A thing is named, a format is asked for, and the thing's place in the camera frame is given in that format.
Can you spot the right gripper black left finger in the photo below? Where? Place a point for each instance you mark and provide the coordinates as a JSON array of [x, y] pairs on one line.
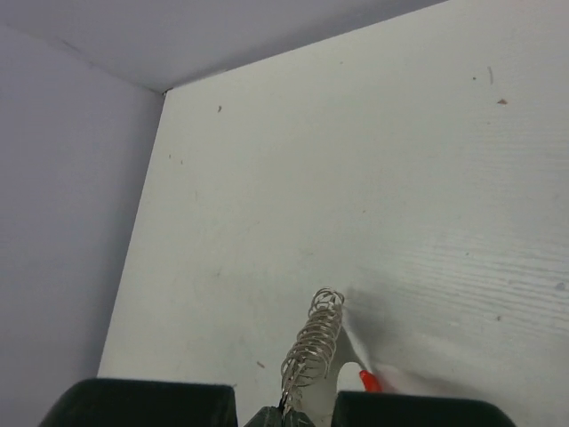
[[121, 402]]

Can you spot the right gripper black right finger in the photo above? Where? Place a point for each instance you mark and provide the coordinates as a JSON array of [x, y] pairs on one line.
[[362, 409]]

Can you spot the metal key holder red handle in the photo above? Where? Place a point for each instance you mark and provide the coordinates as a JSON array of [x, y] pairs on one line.
[[311, 369]]

